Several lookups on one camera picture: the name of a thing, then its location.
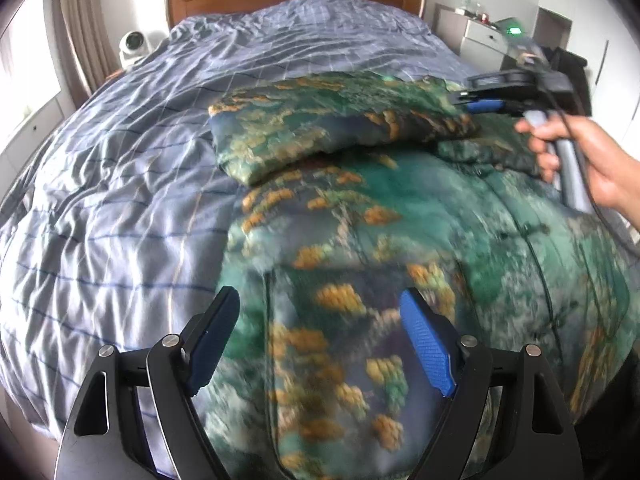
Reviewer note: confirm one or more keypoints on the white round fan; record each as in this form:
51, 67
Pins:
133, 46

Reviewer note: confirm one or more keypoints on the black jacket on chair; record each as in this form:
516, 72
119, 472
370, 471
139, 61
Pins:
574, 67

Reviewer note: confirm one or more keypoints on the white desk with drawers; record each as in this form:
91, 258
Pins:
456, 28

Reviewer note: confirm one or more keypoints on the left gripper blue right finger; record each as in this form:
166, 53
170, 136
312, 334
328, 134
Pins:
460, 368

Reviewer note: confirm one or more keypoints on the blue checked duvet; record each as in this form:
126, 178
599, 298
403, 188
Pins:
115, 231

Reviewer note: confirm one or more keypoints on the green landscape print padded jacket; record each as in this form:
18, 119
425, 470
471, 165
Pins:
355, 188

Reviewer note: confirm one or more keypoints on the white wardrobe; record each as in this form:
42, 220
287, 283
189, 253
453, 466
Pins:
593, 30

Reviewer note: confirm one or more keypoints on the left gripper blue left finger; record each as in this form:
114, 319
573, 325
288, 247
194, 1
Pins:
180, 365

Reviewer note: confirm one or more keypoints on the beige curtain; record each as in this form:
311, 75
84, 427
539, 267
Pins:
86, 57

